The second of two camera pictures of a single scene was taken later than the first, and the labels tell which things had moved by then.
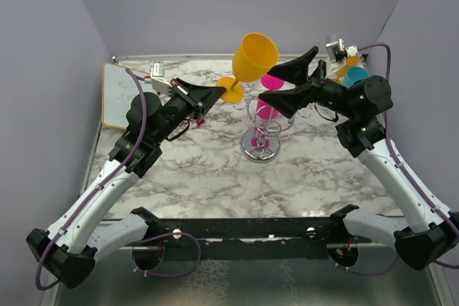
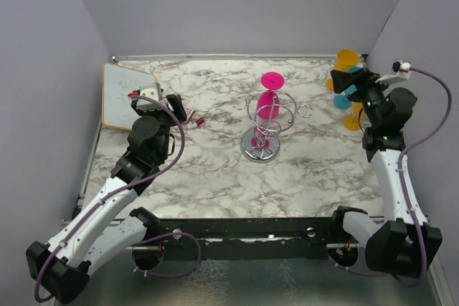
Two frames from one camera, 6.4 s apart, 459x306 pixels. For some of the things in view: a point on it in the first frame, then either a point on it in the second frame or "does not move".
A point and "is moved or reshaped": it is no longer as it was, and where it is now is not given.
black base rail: [247, 238] does not move
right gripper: [289, 101] to [343, 80]
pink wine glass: [265, 110] does not move
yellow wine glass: [255, 55] is moved or reshaped
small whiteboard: [118, 89] does not move
